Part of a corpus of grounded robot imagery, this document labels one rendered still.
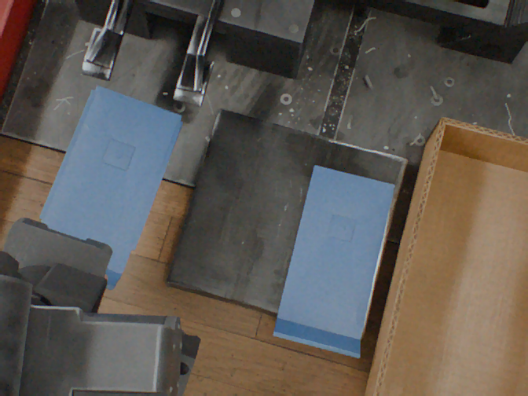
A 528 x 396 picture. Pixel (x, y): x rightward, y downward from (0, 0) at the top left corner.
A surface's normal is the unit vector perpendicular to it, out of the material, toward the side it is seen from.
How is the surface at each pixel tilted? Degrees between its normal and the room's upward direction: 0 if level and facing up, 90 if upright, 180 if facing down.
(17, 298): 64
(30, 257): 28
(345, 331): 0
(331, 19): 0
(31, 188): 0
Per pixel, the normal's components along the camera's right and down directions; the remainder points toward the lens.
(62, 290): 0.34, -0.91
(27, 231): -0.04, 0.22
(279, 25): 0.03, -0.25
